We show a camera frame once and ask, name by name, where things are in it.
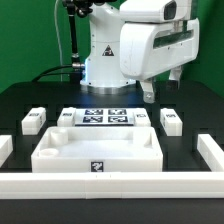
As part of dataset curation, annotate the white desk top tray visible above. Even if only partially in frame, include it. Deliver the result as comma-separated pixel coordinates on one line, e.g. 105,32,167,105
31,126,163,173

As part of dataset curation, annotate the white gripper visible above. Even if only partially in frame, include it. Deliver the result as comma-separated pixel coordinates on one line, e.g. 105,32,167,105
120,0,200,104

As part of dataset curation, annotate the white right fence piece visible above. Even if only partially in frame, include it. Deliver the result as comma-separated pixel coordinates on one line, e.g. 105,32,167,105
197,134,224,172

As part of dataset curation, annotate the fiducial marker sheet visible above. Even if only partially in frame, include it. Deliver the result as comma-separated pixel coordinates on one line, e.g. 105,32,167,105
75,108,134,126

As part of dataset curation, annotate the white front fence rail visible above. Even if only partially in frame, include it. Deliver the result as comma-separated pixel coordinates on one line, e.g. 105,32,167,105
0,172,224,199

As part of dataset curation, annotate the black cable hose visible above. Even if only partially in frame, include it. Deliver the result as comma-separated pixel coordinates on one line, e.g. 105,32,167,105
31,0,93,83

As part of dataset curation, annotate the grey thin cable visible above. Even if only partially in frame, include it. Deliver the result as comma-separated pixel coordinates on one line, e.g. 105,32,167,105
54,0,65,82

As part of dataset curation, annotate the white fence piece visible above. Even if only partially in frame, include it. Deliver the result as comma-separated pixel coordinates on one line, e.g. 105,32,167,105
0,135,13,167
197,134,224,172

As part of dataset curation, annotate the white left fence piece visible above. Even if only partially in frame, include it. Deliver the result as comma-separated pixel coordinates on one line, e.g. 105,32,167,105
0,135,13,167

